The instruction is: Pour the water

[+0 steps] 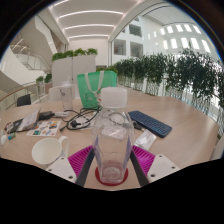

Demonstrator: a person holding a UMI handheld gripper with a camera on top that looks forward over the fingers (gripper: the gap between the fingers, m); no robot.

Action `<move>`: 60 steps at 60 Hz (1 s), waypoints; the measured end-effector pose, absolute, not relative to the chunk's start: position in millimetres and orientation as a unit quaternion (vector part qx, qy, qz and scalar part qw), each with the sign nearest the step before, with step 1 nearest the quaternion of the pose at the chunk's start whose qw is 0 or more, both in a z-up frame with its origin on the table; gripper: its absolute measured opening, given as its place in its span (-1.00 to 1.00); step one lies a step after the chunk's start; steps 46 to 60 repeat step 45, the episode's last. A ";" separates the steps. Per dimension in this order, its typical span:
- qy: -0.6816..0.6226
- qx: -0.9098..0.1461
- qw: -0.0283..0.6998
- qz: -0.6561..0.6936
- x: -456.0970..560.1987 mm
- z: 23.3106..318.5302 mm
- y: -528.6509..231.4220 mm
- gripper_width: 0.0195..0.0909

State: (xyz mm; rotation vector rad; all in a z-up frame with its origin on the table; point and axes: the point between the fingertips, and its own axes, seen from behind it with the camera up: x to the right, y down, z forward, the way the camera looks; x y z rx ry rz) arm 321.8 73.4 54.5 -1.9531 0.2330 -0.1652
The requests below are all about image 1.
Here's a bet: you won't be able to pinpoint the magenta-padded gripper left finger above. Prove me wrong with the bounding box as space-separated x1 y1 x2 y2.
45 144 97 188

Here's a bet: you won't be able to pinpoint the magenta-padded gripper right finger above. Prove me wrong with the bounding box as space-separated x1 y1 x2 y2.
129 144 181 187

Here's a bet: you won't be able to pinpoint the clear plastic water bottle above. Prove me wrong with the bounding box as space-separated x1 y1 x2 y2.
91 87 135 185

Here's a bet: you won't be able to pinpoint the clear plastic packet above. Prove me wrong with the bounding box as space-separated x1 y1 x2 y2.
133 129 157 151

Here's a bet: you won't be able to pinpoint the flat round red coaster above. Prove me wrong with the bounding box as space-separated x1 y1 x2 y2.
94 166 129 187

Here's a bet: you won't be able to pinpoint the white mug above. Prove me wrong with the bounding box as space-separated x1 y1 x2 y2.
31 135 70 167

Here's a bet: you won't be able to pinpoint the dark blue keyboard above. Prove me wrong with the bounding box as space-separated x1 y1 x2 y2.
128 110 173 139

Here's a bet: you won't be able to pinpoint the colourful sticker sheet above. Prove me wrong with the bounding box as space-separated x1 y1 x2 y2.
26 119 62 138

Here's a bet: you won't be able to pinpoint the black power adapter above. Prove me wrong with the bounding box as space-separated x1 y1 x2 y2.
38 110 55 121

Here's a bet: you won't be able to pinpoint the brown book with white cover sheet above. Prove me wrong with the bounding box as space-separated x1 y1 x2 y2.
14 108 43 133

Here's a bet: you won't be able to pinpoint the tall clear tumbler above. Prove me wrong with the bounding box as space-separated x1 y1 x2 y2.
59 79 75 111

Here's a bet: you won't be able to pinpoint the white chair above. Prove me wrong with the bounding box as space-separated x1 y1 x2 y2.
48 85 68 102

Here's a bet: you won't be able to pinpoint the green tote bag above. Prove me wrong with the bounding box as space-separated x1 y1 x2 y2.
76 70 118 110

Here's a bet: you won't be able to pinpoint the black office chair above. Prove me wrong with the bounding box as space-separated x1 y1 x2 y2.
16 94 33 108

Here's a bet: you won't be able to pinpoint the small potted green plant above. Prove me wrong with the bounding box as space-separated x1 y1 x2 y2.
35 73 53 85

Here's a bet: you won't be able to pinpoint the row of tall green plants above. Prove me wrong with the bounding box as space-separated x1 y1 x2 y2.
96 49 224 125

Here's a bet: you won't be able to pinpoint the white cabinet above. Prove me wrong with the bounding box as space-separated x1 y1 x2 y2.
51 54 98 88

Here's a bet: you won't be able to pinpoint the glass balustrade with handrail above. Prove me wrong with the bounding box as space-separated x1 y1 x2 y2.
0 81 38 108

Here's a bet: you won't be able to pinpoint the green plants atop cabinet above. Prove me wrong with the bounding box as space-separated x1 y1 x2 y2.
51 48 99 62

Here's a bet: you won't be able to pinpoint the ceiling light strips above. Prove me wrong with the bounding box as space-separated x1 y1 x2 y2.
53 0 125 40

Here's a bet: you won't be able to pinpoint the black tangled cables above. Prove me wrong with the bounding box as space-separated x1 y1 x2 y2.
59 106 101 132

